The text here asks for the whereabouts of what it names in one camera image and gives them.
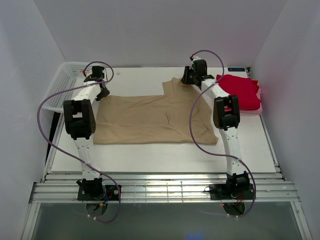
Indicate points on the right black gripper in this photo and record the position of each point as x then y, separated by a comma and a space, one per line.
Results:
185, 79

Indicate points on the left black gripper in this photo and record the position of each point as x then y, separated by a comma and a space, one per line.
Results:
105, 93

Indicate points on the beige t shirt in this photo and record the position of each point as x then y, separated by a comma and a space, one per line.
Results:
155, 119

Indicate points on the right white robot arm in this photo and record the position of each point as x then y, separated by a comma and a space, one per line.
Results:
226, 118

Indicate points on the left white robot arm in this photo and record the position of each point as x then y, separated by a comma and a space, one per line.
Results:
80, 124

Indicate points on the white plastic mesh basket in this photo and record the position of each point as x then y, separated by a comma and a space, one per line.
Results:
69, 75

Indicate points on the red folded t shirt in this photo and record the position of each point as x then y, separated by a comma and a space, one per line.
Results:
247, 91

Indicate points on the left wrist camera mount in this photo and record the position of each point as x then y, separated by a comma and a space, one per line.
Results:
87, 72

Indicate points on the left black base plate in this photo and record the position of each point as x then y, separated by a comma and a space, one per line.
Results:
110, 192

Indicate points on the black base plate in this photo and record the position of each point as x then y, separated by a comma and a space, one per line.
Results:
110, 192
221, 192

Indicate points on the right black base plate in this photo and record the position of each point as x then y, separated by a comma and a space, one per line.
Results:
221, 192

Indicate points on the aluminium rail frame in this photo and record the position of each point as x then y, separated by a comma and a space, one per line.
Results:
162, 188

